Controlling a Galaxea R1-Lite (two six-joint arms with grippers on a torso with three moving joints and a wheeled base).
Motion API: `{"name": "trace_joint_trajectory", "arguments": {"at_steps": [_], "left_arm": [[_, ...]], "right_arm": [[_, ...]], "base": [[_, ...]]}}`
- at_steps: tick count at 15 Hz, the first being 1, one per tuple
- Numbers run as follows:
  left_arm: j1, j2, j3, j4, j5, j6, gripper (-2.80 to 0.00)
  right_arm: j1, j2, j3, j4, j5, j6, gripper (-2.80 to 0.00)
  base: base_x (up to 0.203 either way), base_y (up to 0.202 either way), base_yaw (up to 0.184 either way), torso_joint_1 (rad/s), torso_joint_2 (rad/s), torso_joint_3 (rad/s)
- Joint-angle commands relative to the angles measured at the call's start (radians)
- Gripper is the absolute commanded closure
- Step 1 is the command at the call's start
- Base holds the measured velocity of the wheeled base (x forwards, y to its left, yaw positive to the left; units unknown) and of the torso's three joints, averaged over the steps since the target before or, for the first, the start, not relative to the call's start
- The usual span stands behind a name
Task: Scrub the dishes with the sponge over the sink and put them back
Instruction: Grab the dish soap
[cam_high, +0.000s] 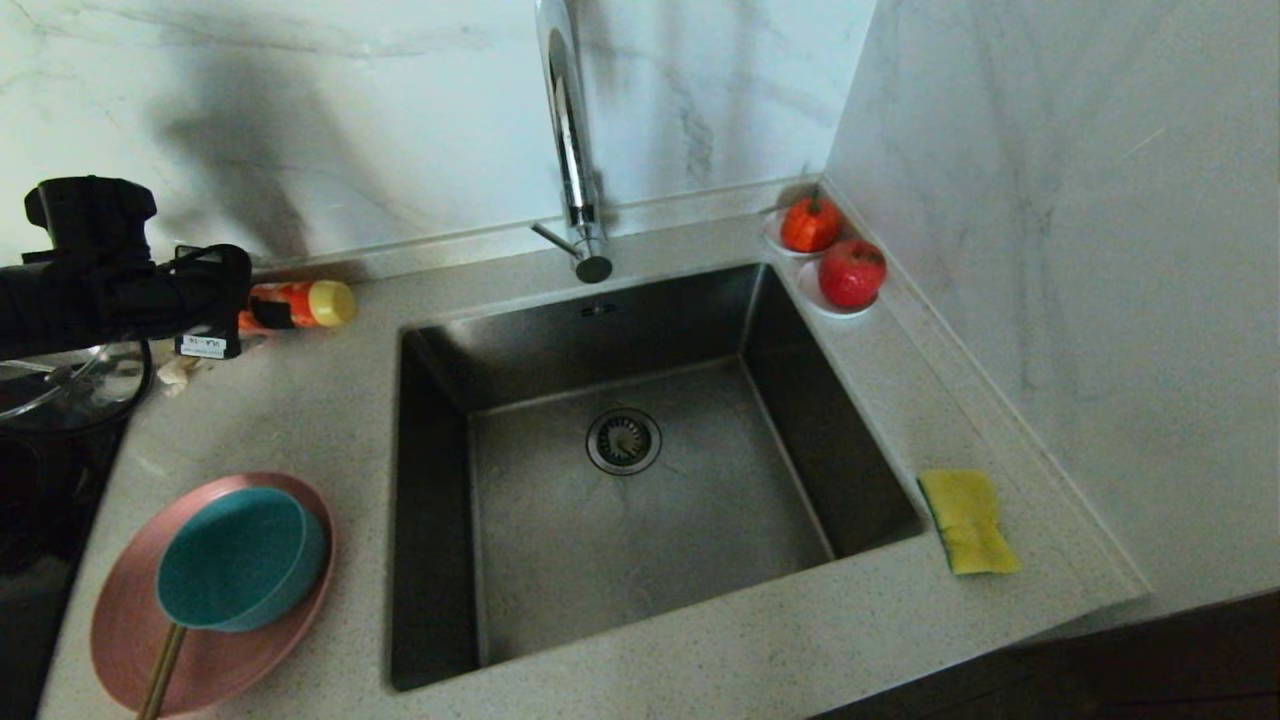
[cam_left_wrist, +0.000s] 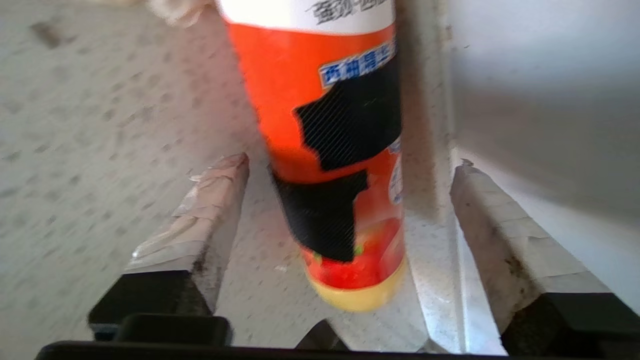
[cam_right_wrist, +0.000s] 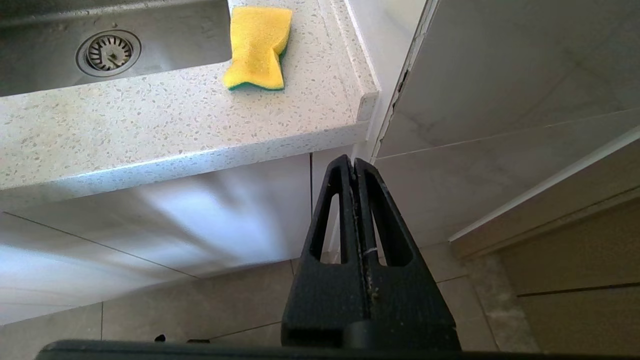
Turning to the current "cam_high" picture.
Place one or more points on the red apple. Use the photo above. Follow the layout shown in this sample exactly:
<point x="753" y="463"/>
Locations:
<point x="852" y="275"/>

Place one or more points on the yellow and green sponge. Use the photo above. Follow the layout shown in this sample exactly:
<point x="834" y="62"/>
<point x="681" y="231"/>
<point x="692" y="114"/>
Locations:
<point x="968" y="522"/>

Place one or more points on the small white dish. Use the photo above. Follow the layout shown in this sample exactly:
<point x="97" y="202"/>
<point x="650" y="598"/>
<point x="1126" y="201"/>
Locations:
<point x="812" y="298"/>
<point x="772" y="235"/>

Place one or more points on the crumpled beige tissue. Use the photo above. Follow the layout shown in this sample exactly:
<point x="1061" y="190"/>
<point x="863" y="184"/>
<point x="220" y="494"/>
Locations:
<point x="178" y="375"/>

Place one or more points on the chrome kitchen faucet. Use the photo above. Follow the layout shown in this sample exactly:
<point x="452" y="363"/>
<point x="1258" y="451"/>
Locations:
<point x="572" y="150"/>

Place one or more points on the orange detergent bottle yellow cap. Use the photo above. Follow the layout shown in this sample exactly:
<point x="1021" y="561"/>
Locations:
<point x="325" y="303"/>

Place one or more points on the clear glass pot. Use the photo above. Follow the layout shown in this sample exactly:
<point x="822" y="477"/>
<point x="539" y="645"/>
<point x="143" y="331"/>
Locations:
<point x="40" y="390"/>

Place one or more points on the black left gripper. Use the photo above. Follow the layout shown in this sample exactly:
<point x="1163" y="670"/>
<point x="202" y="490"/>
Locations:
<point x="200" y="295"/>

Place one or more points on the pink round plate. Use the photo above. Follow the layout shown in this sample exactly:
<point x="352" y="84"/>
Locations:
<point x="235" y="668"/>

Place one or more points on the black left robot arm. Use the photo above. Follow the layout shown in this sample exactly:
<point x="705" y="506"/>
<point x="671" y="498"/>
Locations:
<point x="80" y="295"/>

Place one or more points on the teal bowl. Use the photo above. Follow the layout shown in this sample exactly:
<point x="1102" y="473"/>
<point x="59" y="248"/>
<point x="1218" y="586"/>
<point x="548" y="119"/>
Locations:
<point x="240" y="558"/>

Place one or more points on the black cooktop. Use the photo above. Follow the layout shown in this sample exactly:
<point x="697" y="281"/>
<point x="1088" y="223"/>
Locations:
<point x="40" y="520"/>

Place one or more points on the stainless steel sink basin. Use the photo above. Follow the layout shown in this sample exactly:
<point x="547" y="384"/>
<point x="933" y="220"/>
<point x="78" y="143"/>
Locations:
<point x="650" y="560"/>

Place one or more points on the red tomato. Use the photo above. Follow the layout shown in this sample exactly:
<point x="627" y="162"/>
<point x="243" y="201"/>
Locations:
<point x="810" y="225"/>

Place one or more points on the round metal drain strainer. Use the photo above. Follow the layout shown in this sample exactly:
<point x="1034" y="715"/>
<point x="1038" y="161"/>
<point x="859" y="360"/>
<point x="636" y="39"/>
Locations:
<point x="623" y="441"/>

